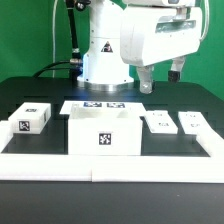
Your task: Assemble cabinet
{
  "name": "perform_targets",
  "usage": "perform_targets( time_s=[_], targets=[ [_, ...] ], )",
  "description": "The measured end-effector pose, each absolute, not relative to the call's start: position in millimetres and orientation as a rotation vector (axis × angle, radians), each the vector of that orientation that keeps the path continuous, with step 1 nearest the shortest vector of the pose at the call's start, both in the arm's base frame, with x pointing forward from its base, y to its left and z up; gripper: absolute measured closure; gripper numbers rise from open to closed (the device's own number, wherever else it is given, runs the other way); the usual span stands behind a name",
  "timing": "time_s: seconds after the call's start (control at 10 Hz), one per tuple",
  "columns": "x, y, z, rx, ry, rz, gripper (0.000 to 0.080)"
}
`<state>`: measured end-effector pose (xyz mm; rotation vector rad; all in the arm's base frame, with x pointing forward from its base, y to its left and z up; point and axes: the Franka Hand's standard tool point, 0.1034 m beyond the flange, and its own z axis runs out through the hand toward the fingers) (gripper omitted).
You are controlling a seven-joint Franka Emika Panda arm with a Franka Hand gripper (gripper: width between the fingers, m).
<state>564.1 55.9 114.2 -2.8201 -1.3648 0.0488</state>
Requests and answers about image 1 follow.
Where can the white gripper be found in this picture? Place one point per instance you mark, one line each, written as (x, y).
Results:
(150, 35)

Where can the white cabinet door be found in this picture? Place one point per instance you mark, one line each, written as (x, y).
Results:
(192, 122)
(160, 122)

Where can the white cabinet body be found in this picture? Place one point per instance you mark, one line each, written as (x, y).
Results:
(104, 131)

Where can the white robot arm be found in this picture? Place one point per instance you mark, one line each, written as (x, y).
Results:
(103, 67)

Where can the white sheet with markers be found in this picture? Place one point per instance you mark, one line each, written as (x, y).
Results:
(136, 107)

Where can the white U-shaped fence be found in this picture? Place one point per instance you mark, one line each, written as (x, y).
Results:
(43, 167)

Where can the small white tagged box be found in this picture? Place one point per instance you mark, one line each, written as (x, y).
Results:
(30, 118)

